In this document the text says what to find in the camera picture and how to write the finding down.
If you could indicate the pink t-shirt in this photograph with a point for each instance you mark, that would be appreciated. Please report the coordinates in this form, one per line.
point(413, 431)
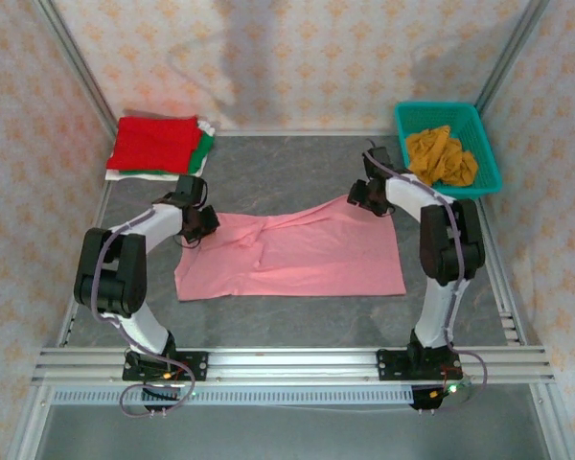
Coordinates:
point(316, 259)

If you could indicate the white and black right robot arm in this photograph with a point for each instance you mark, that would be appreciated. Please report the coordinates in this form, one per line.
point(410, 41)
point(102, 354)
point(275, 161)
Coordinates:
point(407, 196)

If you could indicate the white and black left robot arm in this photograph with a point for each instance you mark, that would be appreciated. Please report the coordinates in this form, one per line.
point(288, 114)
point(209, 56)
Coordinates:
point(158, 225)

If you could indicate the stack of folded cloths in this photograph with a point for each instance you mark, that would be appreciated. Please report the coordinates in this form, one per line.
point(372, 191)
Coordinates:
point(124, 176)

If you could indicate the folded green t-shirt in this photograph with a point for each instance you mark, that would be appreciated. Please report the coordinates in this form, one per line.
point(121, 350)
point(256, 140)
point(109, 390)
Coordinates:
point(202, 148)

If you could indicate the crumpled mustard t-shirt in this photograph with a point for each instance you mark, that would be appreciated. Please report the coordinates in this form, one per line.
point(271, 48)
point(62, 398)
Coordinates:
point(441, 158)

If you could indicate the folded red t-shirt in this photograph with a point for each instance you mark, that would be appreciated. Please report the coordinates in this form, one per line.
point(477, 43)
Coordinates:
point(153, 144)

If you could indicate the teal plastic basket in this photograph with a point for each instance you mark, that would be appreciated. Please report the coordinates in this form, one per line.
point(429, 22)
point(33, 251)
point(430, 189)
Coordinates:
point(479, 139)

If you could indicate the short aluminium table rail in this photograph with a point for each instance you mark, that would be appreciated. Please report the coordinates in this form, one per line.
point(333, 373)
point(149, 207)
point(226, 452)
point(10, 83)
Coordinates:
point(316, 132)

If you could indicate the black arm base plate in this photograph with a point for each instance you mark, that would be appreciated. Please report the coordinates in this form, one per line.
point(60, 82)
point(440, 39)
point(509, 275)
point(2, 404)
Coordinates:
point(199, 366)
point(388, 366)

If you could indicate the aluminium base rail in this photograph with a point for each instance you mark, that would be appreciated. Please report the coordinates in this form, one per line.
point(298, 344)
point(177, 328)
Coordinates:
point(292, 364)

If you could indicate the black duct bracket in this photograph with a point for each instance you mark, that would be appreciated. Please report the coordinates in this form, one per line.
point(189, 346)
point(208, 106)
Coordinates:
point(421, 400)
point(163, 407)

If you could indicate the aluminium frame post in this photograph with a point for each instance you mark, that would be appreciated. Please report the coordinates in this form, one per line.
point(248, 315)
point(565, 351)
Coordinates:
point(76, 62)
point(510, 52)

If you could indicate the aluminium frame leg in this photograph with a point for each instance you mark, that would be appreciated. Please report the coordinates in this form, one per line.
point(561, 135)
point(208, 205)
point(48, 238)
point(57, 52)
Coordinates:
point(551, 421)
point(26, 426)

